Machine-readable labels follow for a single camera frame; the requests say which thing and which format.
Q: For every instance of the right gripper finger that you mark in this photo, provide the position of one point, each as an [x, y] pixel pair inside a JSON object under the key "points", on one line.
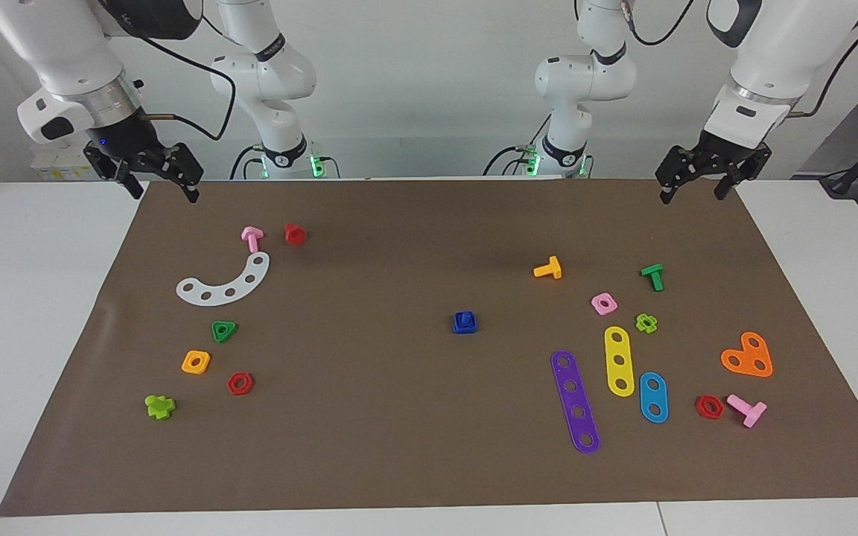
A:
{"points": [[189, 170], [118, 170]]}

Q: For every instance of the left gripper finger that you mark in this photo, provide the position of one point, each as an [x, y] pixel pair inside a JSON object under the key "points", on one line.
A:
{"points": [[678, 170], [742, 170]]}

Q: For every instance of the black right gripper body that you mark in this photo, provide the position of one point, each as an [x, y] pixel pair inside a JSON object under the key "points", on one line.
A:
{"points": [[127, 138]]}

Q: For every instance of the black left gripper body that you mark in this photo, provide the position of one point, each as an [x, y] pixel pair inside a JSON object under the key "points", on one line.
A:
{"points": [[728, 147]]}

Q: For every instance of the blue square plastic nut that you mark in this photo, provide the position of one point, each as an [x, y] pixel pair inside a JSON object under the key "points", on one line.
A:
{"points": [[459, 326]]}

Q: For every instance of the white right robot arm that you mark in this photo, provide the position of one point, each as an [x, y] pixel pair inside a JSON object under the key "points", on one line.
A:
{"points": [[64, 45]]}

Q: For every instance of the white yellow labelled box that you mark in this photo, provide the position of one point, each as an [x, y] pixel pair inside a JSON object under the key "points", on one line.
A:
{"points": [[56, 167]]}

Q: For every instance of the pink plastic bolt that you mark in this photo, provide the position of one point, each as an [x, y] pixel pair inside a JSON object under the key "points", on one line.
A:
{"points": [[747, 409], [252, 238]]}

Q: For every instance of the green plastic bolt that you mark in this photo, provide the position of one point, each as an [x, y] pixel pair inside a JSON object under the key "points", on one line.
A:
{"points": [[653, 276]]}

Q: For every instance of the red plastic bolt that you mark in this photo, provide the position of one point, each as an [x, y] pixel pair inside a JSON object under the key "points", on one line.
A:
{"points": [[294, 234]]}

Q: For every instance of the white curved perforated plate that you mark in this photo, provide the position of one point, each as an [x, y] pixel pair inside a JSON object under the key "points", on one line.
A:
{"points": [[240, 286]]}

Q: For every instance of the green lit connector box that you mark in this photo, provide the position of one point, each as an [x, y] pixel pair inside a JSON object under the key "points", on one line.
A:
{"points": [[319, 160], [527, 158]]}

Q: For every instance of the lime cross-shaped plastic nut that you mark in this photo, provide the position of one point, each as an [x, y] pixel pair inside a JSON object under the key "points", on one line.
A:
{"points": [[640, 324]]}

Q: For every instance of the pink square plastic nut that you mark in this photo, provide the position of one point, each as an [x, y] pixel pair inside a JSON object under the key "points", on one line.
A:
{"points": [[597, 309]]}

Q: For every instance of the green triangular plastic nut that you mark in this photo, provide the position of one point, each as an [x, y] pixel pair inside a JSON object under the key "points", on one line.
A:
{"points": [[229, 326]]}

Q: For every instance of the orange plastic bolt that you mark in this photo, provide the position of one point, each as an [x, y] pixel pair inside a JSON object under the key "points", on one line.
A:
{"points": [[548, 269]]}

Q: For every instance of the orange heart-shaped perforated plate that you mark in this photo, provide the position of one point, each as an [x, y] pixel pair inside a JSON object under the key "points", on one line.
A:
{"points": [[746, 356]]}

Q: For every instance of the yellow three-hole plastic strip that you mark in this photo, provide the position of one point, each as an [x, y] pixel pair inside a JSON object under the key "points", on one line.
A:
{"points": [[617, 348]]}

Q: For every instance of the orange square plastic nut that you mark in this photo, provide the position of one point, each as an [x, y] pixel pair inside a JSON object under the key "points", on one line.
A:
{"points": [[205, 368]]}

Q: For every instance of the red hexagonal plastic nut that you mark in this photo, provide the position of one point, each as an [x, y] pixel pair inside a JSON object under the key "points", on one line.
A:
{"points": [[231, 387], [699, 409]]}

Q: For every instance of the blue two-hole plastic strip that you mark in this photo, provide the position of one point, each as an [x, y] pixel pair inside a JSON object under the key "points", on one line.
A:
{"points": [[653, 397]]}

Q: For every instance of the lime cross-head plastic bolt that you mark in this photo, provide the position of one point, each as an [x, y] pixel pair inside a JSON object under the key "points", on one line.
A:
{"points": [[159, 406]]}

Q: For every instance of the purple four-hole plastic strip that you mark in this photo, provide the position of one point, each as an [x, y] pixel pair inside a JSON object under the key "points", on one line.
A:
{"points": [[576, 400]]}

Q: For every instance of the brown table mat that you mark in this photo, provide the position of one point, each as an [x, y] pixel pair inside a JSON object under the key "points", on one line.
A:
{"points": [[399, 417]]}

